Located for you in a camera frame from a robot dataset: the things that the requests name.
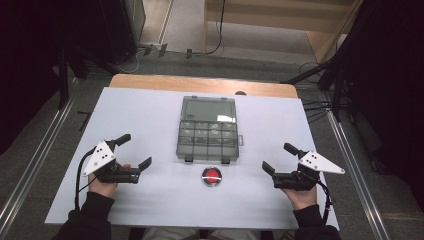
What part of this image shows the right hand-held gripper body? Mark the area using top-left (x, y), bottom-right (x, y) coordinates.
top-left (272, 150), bottom-right (346, 192)

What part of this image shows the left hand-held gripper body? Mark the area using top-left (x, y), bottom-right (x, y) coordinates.
top-left (82, 139), bottom-right (141, 184)

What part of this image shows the person's left hand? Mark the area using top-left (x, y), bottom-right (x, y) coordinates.
top-left (87, 175), bottom-right (120, 200)

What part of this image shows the person's right hand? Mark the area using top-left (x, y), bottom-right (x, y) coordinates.
top-left (281, 187), bottom-right (319, 211)

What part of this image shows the white board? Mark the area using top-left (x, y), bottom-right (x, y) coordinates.
top-left (44, 86), bottom-right (341, 231)

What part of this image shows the round red button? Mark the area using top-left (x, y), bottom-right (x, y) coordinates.
top-left (201, 166), bottom-right (223, 188)

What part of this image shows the clear grey compartment box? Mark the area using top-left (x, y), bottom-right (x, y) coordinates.
top-left (175, 95), bottom-right (245, 165)

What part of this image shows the black metal stand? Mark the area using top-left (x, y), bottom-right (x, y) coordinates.
top-left (280, 49), bottom-right (346, 123)
top-left (57, 43), bottom-right (116, 111)

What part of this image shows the wooden table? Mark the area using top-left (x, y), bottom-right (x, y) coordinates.
top-left (108, 73), bottom-right (299, 100)

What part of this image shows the dark cabinet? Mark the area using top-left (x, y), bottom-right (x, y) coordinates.
top-left (98, 0), bottom-right (148, 65)

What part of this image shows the light wooden furniture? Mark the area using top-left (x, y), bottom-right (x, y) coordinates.
top-left (202, 0), bottom-right (364, 64)

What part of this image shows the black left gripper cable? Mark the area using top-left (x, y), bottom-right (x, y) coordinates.
top-left (74, 148), bottom-right (98, 212)

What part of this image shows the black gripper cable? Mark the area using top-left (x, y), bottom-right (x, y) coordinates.
top-left (74, 148), bottom-right (98, 212)
top-left (315, 179), bottom-right (335, 225)

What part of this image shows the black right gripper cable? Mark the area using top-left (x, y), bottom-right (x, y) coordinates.
top-left (315, 179), bottom-right (335, 225)

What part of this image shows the aluminium floor rail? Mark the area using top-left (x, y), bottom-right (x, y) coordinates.
top-left (325, 109), bottom-right (392, 240)
top-left (0, 79), bottom-right (80, 232)

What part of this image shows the bundle of black cables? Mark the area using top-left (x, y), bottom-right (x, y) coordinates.
top-left (298, 61), bottom-right (335, 125)

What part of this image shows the white floor cable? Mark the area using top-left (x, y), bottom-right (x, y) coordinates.
top-left (114, 49), bottom-right (141, 75)

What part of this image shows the black floor cable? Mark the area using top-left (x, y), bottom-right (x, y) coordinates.
top-left (185, 0), bottom-right (227, 57)

